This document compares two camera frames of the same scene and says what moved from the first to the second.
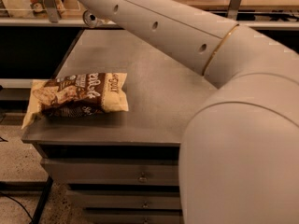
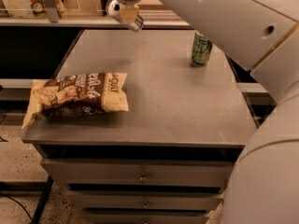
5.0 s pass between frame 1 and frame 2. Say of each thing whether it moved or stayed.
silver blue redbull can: moved
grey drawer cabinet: stayed
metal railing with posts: stayed
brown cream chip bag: stayed
